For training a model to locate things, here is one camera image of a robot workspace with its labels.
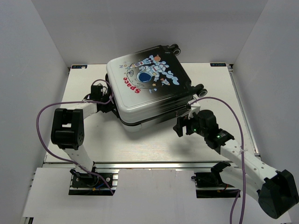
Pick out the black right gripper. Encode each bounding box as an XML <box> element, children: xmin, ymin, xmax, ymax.
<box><xmin>173</xmin><ymin>110</ymin><xmax>207</xmax><ymax>137</ymax></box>

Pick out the black suitcase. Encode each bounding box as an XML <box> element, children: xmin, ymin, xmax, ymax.
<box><xmin>106</xmin><ymin>44</ymin><xmax>207</xmax><ymax>132</ymax></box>

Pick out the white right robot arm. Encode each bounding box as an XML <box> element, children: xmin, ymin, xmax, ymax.
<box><xmin>173</xmin><ymin>110</ymin><xmax>299</xmax><ymax>219</ymax></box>

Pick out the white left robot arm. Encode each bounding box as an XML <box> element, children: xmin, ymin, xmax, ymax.
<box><xmin>51</xmin><ymin>84</ymin><xmax>113</xmax><ymax>186</ymax></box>

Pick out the blue label sticker left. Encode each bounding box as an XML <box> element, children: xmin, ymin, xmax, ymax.
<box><xmin>71</xmin><ymin>65</ymin><xmax>87</xmax><ymax>69</ymax></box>

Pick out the blue label sticker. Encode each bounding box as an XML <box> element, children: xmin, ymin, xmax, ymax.
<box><xmin>210</xmin><ymin>63</ymin><xmax>227</xmax><ymax>67</ymax></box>
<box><xmin>71</xmin><ymin>65</ymin><xmax>87</xmax><ymax>69</ymax></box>

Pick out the blue label sticker right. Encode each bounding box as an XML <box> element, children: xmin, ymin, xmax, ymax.
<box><xmin>210</xmin><ymin>63</ymin><xmax>227</xmax><ymax>67</ymax></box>

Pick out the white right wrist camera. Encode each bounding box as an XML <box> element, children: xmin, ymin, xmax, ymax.
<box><xmin>187</xmin><ymin>102</ymin><xmax>201</xmax><ymax>119</ymax></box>

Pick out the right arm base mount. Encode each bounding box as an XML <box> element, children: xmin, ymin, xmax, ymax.
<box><xmin>191</xmin><ymin>161</ymin><xmax>240</xmax><ymax>199</ymax></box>

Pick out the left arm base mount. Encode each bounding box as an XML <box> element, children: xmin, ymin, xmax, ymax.
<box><xmin>68</xmin><ymin>169</ymin><xmax>113</xmax><ymax>196</ymax></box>

